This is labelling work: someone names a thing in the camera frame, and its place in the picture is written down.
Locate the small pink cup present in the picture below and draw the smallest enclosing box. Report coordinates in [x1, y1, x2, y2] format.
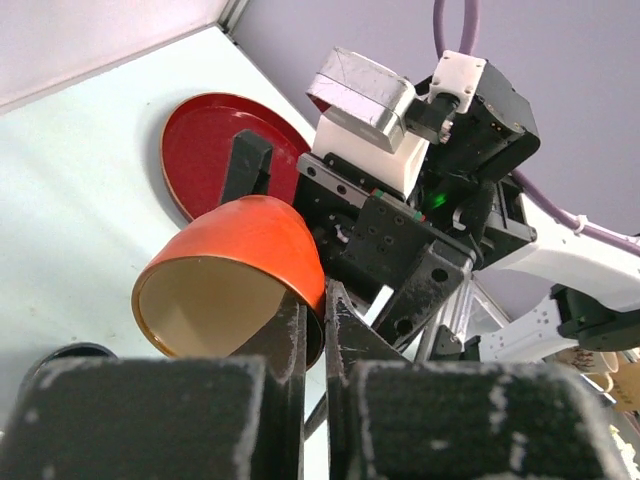
[131, 195, 325, 367]

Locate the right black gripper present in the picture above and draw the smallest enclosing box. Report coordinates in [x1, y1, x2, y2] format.
[220, 129, 484, 349]

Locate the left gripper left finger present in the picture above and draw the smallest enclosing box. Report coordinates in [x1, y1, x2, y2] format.
[1, 296, 306, 479]

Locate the red round tray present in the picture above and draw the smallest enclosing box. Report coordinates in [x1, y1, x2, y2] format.
[160, 92, 310, 221]

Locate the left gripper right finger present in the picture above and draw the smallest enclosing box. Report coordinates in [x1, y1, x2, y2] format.
[325, 281, 628, 479]

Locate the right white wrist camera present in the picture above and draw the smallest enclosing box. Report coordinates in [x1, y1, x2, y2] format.
[306, 47, 428, 199]

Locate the brown mug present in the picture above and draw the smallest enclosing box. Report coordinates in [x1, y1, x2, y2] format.
[19, 342, 117, 393]

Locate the right aluminium frame post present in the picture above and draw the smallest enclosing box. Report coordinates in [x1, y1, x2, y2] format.
[216, 0, 251, 35]

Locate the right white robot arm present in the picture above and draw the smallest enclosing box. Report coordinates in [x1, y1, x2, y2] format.
[293, 48, 639, 360]

